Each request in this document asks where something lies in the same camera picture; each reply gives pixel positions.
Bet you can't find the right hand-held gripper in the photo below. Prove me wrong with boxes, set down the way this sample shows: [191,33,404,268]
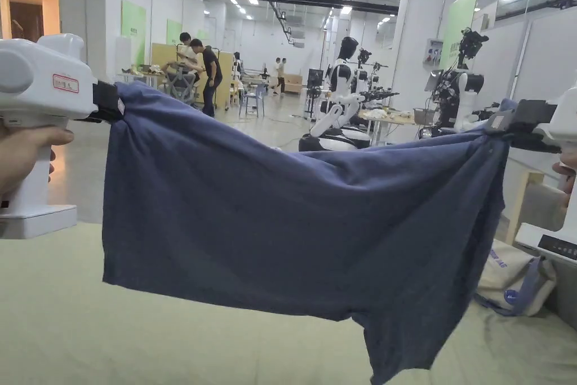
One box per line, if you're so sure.
[486,87,577,265]

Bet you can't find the dark blue shirt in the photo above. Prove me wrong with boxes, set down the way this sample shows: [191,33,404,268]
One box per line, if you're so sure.
[101,81,511,385]

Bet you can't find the round table with clutter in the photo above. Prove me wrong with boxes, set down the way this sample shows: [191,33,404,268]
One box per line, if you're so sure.
[359,106,416,148]

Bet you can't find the black robot on white stand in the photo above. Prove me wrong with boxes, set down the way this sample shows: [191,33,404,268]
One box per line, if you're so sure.
[418,28,493,139]

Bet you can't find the person's left hand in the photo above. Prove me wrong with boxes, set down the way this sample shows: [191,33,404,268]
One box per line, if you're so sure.
[0,125,76,199]

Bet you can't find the black monitor on stand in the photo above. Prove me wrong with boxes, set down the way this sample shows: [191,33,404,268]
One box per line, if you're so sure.
[304,68,327,122]

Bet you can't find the white black humanoid robot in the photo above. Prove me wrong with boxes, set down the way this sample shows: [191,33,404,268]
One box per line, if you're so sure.
[299,36,376,152]

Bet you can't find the light wooden chair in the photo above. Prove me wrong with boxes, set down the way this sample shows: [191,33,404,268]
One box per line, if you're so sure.
[504,170,570,247]

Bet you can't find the grey plastic chair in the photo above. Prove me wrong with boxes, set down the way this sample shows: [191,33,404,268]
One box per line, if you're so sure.
[238,82,268,118]

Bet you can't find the white table with clutter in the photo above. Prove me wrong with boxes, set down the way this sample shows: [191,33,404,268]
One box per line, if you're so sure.
[118,64,159,89]

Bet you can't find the group of people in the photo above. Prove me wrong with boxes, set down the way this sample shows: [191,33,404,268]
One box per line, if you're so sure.
[269,57,288,97]

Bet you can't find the grey office chair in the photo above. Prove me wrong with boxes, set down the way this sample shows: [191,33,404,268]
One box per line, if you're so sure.
[163,64,200,104]

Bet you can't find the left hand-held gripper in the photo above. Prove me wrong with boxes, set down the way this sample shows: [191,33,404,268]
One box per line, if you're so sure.
[0,33,128,240]

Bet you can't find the bed with pale green sheet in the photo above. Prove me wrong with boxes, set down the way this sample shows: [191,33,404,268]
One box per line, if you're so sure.
[0,222,577,385]

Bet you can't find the person's right hand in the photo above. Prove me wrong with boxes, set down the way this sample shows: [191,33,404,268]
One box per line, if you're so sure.
[552,161,577,194]

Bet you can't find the white tote bag blue straps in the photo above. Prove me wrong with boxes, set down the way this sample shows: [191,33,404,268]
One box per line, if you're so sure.
[472,240,559,318]

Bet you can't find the white robot with black arms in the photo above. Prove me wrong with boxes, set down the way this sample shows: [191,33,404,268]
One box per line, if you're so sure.
[355,47,401,108]

